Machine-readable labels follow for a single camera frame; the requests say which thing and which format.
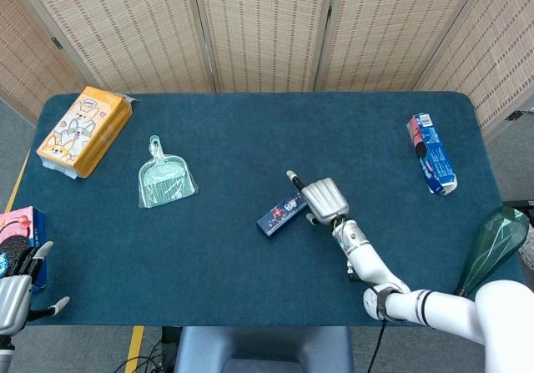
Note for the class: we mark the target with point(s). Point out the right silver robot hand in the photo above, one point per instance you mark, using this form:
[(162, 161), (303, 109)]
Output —
[(327, 200)]

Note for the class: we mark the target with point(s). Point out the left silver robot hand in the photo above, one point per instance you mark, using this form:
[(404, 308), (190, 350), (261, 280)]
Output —
[(14, 302)]

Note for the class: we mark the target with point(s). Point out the blue glasses case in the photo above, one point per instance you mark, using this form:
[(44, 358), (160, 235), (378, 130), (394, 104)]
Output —
[(279, 216)]

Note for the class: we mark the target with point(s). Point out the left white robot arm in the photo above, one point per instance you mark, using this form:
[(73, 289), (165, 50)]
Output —
[(5, 356)]

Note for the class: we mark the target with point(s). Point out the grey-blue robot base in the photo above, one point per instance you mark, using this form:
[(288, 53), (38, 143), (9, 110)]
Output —
[(263, 348)]

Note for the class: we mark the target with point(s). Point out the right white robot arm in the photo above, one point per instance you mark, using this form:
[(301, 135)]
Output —
[(375, 264)]

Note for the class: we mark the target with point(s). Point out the pink Oreo cookie box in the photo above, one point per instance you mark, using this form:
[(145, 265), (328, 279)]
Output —
[(21, 227)]

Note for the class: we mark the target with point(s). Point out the blue felt table cover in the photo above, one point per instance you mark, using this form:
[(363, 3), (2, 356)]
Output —
[(250, 139)]

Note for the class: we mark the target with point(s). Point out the blue Oreo cookie box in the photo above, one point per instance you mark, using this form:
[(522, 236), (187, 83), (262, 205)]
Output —
[(434, 156)]

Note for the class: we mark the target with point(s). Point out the black table leg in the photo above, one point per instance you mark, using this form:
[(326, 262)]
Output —
[(169, 339)]

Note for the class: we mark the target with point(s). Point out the teal dustpan brush set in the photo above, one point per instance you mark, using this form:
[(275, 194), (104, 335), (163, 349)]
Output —
[(164, 181)]

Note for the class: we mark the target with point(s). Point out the green glass vase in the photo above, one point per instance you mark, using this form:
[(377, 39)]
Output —
[(496, 239)]

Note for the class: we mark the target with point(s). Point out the woven folding screen panel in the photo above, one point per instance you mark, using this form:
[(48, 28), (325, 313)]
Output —
[(25, 56), (125, 35), (384, 35), (263, 35), (500, 56)]

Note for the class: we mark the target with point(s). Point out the yellow corgi tissue pack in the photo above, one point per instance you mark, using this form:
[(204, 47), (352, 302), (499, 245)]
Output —
[(79, 131)]

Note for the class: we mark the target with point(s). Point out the metal screen hinge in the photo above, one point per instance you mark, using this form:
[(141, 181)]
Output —
[(57, 43), (329, 12)]

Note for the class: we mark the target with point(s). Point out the black equipment base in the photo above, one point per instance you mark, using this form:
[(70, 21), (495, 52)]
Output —
[(521, 204)]

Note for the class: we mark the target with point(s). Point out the grey white sneaker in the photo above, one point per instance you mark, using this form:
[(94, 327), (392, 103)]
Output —
[(527, 248)]

